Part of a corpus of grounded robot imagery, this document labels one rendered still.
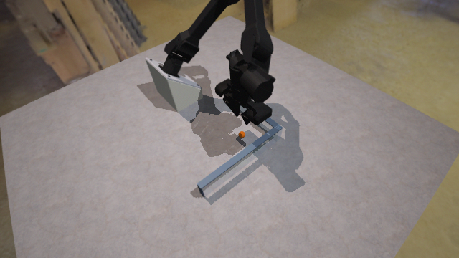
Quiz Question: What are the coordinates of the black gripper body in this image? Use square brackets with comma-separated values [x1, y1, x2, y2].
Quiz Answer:
[215, 78, 272, 125]

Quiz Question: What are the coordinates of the clear l-shaped low wall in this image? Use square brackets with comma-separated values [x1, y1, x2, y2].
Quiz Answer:
[202, 121, 283, 196]

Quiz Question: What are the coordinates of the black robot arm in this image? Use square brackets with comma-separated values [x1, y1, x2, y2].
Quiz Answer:
[159, 0, 276, 103]

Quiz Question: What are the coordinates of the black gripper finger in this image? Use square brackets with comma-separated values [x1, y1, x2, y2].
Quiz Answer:
[223, 97, 240, 117]
[241, 111, 250, 125]

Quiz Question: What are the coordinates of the blue-grey l-shaped low wall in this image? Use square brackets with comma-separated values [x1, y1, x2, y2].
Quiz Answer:
[197, 118, 283, 197]

